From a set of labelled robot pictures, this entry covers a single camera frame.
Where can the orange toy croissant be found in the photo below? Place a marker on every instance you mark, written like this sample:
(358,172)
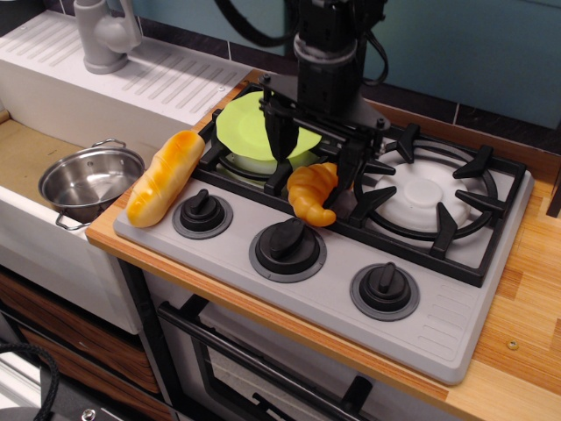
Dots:
(308,189)

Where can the white right burner cap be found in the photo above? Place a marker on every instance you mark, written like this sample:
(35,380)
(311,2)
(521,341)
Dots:
(420,187)

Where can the toy oven door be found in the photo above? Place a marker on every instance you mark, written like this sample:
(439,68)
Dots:
(243,371)

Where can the grey toy faucet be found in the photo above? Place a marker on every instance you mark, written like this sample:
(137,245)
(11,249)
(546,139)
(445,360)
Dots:
(106,40)

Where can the white toy sink unit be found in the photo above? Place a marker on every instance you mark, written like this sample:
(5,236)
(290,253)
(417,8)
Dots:
(50,105)

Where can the black stove knob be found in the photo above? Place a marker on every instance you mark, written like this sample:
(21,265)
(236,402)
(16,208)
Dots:
(385,292)
(287,252)
(202,216)

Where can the white burner cap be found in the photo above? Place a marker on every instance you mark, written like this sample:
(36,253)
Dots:
(258,172)
(420,187)

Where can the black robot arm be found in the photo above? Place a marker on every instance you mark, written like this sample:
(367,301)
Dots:
(329,42)

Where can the black left stove knob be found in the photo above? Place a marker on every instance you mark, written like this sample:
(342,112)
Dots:
(202,216)

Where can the black right stove knob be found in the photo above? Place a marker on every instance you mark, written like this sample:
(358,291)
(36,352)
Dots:
(385,292)

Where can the white left burner cap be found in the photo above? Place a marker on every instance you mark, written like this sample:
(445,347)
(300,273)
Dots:
(258,172)

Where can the black burner grate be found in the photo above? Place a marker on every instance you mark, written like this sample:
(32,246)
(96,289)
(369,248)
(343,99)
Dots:
(496,188)
(352,203)

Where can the small steel pot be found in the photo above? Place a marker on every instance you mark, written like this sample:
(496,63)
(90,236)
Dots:
(82,185)

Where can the toy bread loaf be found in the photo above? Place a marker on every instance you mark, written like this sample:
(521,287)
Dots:
(167,175)

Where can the wooden drawer fronts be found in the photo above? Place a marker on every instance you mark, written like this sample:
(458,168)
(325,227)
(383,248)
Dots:
(93,354)

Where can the grey toy stove top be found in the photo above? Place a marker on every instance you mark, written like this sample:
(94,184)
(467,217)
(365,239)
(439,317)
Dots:
(408,270)

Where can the black middle stove knob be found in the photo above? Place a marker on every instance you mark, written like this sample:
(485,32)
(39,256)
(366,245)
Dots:
(287,252)

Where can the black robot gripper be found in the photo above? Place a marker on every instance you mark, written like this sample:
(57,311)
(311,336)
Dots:
(323,97)

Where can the black left burner grate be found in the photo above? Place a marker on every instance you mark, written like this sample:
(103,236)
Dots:
(352,203)

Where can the black right burner grate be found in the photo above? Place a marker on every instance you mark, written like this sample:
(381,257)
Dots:
(496,188)

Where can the light green plastic plate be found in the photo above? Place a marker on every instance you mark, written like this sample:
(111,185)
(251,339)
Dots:
(240,126)

